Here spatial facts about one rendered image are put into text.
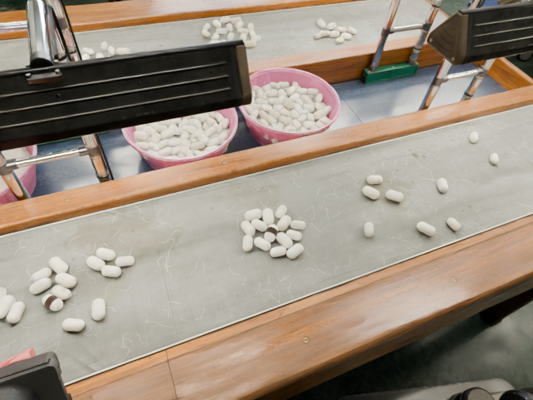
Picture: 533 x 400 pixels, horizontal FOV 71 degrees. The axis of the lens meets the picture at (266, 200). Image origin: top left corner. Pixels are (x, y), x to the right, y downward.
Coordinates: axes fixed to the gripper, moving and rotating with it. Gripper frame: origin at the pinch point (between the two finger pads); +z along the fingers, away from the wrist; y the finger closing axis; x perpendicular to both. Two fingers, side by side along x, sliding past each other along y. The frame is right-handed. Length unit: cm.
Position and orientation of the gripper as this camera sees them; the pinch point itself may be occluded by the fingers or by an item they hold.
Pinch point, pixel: (30, 356)
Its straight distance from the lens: 56.8
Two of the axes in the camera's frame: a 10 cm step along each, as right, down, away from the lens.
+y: -9.3, 2.5, -2.9
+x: 1.7, 9.5, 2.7
